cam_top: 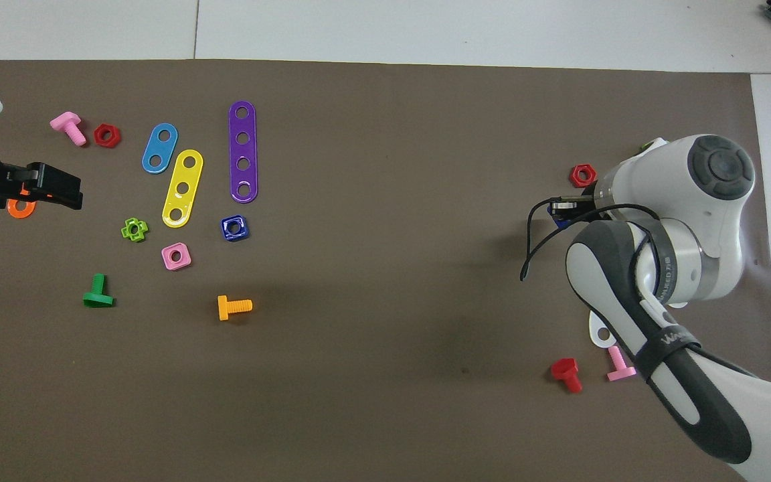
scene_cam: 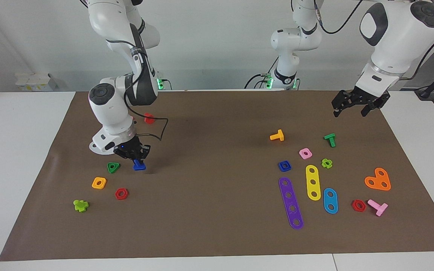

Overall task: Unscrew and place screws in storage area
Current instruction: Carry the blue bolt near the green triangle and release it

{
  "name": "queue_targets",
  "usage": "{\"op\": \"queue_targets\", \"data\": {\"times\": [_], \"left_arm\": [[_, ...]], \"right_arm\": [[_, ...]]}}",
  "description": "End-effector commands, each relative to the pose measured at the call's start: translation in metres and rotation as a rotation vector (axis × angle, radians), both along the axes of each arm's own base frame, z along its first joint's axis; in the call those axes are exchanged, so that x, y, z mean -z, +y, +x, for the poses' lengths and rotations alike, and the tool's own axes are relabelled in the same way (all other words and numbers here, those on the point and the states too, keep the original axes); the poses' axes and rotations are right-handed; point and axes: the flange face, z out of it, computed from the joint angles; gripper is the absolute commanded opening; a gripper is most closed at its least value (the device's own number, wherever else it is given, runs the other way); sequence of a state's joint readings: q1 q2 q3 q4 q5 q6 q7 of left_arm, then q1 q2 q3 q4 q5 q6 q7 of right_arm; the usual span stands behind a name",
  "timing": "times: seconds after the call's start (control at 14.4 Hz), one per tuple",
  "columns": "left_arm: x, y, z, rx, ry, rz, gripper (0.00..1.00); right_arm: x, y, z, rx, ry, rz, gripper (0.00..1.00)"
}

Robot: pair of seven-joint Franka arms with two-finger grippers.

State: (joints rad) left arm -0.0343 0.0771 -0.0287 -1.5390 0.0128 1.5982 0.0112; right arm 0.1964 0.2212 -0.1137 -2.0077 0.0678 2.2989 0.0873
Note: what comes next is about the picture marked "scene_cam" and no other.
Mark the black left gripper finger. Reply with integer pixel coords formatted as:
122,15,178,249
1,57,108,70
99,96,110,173
332,91,355,117
361,94,391,117

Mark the white curved hole plate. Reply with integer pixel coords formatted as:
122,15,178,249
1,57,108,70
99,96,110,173
89,140,114,155

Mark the orange heart-shaped plate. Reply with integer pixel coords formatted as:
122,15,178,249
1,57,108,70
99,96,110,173
364,167,391,191

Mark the yellow three-hole strip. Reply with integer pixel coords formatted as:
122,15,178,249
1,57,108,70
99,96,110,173
306,164,321,201

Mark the brown table mat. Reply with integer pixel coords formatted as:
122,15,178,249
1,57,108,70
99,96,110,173
0,90,434,262

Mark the blue two-hole strip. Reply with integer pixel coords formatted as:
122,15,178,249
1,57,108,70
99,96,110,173
323,188,338,215

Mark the pink bolt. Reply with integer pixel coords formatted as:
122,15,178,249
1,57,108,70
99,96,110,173
367,199,388,217

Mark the purple four-hole strip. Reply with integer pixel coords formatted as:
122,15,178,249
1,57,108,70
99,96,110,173
278,177,304,230

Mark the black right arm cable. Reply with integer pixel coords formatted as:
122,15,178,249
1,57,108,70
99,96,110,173
106,23,169,142

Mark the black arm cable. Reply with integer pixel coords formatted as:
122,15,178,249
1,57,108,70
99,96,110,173
106,23,169,142
313,0,434,81

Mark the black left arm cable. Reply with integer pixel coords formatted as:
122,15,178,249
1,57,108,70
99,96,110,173
313,0,434,81

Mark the black base cable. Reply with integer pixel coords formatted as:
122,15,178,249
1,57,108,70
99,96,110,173
244,73,274,90

